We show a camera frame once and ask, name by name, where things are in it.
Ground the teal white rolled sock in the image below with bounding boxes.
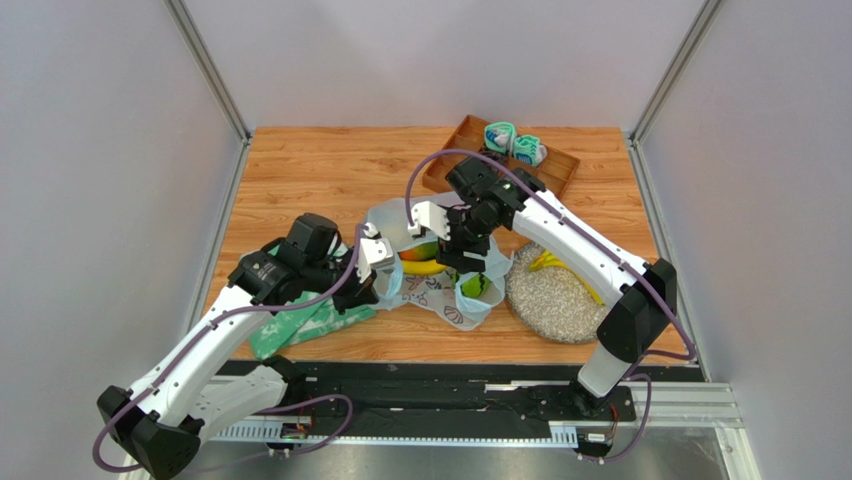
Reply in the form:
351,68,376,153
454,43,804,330
483,122,517,154
511,135,548,167

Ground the green fake watermelon ball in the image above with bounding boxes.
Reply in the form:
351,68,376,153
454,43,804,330
460,273,491,299

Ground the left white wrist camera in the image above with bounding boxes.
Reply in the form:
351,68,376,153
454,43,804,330
355,222,395,282

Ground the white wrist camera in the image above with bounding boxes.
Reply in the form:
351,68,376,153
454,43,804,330
355,222,395,282
407,201,451,241

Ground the yellow fake banana bunch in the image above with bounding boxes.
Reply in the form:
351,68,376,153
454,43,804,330
528,250,604,305

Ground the brown wooden compartment tray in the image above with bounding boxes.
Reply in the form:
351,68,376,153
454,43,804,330
422,115,580,197

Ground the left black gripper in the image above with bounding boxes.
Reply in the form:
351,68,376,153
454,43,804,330
303,247,378,315

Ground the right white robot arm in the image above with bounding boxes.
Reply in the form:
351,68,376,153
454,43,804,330
419,157,677,418

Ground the red green fake mango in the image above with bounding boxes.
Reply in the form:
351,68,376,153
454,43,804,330
398,241,439,262

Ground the single yellow fake banana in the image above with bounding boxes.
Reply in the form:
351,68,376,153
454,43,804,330
401,259,448,276

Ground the speckled round plate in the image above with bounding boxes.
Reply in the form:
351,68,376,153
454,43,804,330
505,243,608,344

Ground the aluminium frame rail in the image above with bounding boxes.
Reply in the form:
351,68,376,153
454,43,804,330
200,362,759,479

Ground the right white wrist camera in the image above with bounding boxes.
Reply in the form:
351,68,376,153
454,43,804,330
407,201,451,241

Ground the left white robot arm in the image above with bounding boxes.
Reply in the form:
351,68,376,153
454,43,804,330
92,213,395,479

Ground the green white folded cloth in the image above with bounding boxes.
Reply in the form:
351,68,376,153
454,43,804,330
248,299,377,360

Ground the translucent printed plastic bag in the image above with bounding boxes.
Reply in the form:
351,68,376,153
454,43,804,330
365,197,513,331

